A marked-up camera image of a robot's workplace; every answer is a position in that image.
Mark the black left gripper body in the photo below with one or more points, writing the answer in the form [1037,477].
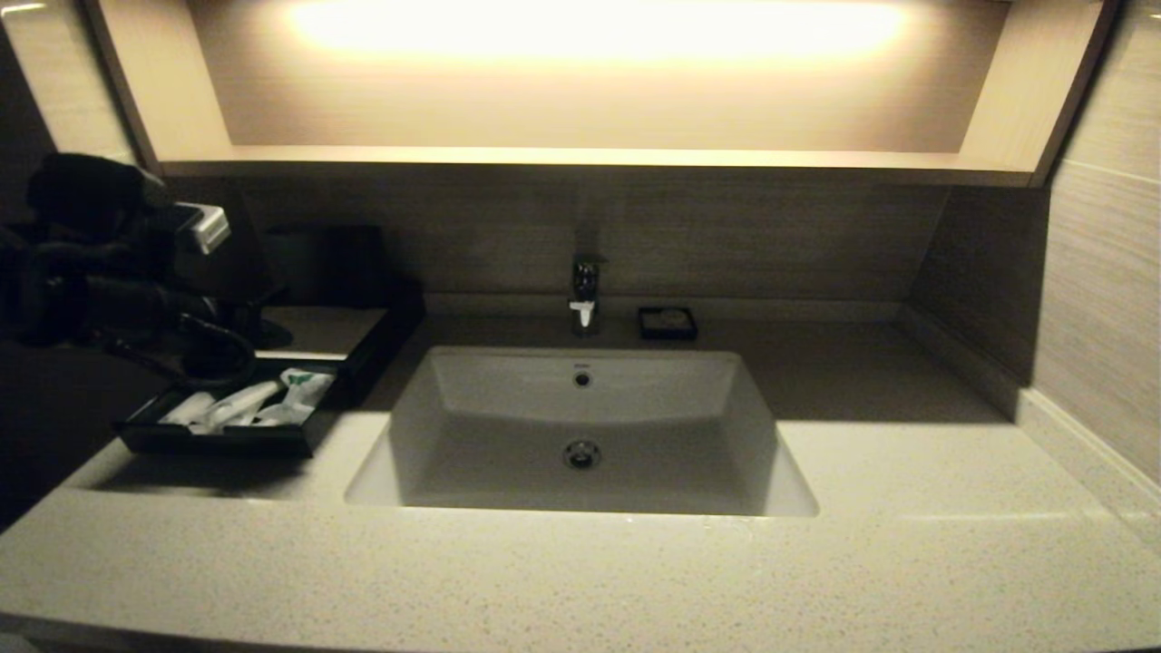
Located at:
[154,290]

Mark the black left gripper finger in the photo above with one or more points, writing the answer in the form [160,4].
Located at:
[268,334]

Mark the small sachet green label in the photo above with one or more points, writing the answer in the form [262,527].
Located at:
[299,394]

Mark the dental kit packet green label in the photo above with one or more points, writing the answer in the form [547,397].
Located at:
[240,404]

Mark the black plastic cup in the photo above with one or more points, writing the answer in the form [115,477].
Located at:
[358,263]

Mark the black pull-out drawer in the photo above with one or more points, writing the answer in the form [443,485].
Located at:
[218,443]

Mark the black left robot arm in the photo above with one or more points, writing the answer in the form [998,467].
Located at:
[73,236]

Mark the grey cup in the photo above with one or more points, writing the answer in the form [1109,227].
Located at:
[299,263]

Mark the small white packet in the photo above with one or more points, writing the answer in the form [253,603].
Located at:
[186,408]

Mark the black amenity tray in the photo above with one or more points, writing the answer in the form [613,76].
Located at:
[405,317]

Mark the chrome faucet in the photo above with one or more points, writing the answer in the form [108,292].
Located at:
[586,288]

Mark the chrome sink drain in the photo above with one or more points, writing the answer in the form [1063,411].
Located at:
[582,455]

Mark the black soap dish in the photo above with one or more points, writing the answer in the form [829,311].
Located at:
[643,334]

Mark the white ceramic sink basin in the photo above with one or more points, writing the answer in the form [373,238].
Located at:
[653,426]

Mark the warm niche light strip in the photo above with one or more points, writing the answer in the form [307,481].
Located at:
[599,32]

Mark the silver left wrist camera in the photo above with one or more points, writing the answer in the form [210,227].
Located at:
[210,228]

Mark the wooden wall niche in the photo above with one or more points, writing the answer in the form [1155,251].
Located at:
[590,160]

